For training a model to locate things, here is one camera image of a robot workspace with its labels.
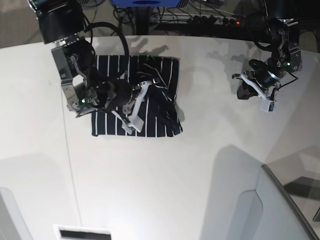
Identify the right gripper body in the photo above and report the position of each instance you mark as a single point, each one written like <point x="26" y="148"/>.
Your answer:
<point x="120" y="93"/>

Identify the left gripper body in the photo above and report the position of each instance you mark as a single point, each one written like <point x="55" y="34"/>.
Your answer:
<point x="265" y="76"/>

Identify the navy white striped t-shirt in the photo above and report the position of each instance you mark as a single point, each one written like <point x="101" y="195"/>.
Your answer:
<point x="158" y="108"/>

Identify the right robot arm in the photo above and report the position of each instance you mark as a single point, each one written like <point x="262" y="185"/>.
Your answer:
<point x="60" y="22"/>

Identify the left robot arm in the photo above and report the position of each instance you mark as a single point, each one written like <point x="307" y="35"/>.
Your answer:
<point x="283" y="34"/>

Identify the black power strip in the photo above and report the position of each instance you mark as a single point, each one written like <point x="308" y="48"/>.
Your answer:
<point x="214" y="20"/>

